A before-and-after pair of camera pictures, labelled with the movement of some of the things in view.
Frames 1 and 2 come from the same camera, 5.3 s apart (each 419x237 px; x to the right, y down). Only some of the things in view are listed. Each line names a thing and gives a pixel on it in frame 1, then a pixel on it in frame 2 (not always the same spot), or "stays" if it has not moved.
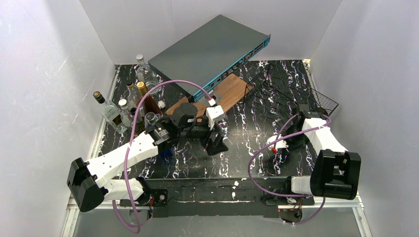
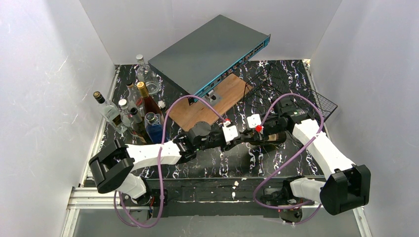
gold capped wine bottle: x=150 y=104 stays
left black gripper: x=211 y=139 -> x=227 y=141
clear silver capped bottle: x=125 y=115 stays
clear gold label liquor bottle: x=111 y=112 stays
